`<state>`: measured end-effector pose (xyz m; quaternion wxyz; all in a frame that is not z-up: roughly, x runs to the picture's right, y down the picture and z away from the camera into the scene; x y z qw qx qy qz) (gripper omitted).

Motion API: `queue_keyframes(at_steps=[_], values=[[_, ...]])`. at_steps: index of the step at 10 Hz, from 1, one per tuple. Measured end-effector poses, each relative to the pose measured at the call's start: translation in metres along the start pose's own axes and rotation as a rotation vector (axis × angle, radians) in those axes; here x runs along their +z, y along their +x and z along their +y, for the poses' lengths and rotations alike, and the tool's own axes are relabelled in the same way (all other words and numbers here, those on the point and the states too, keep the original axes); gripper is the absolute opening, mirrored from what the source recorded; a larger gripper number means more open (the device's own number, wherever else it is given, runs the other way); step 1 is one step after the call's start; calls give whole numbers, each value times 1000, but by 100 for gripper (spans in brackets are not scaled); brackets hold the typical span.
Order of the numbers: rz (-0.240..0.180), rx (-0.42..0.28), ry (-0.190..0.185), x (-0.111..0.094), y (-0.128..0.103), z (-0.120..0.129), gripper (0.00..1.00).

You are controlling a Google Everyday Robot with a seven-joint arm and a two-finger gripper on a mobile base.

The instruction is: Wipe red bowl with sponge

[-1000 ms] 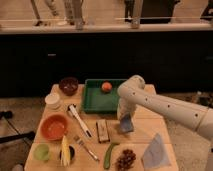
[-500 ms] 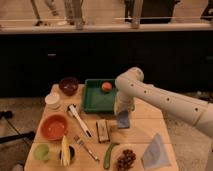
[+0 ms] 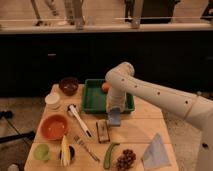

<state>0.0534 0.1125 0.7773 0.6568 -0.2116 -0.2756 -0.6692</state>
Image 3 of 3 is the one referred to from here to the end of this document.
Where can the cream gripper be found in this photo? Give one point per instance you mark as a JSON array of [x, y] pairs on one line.
[[115, 99]]

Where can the blue sponge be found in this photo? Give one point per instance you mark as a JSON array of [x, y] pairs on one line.
[[114, 117]]

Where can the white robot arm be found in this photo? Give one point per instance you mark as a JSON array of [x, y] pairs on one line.
[[194, 109]]

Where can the dark maroon bowl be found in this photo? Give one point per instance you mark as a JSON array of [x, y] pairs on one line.
[[69, 85]]

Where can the red bowl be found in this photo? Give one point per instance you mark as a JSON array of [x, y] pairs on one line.
[[54, 127]]

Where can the orange fruit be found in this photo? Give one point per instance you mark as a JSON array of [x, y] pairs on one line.
[[105, 87]]

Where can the green plastic tray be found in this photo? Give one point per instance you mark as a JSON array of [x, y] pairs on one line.
[[93, 97]]

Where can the wooden block brush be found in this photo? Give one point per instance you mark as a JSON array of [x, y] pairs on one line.
[[102, 131]]

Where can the green cucumber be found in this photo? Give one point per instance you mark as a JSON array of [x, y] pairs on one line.
[[107, 157]]

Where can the bunch of dark grapes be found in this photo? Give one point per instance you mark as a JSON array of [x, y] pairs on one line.
[[125, 161]]

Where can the small white cup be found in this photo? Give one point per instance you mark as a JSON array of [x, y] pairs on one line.
[[52, 100]]

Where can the small black dish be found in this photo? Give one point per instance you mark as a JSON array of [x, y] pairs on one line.
[[71, 153]]

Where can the grey folded cloth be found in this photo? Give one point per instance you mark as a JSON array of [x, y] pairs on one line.
[[155, 155]]

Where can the yellow corn cob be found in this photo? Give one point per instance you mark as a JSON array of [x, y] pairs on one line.
[[64, 144]]

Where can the light green cup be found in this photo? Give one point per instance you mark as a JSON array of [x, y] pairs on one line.
[[41, 152]]

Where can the black tripod stand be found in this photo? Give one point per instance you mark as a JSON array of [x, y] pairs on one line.
[[7, 115]]

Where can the white handled ice cream scoop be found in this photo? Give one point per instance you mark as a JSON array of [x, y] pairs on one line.
[[73, 111]]

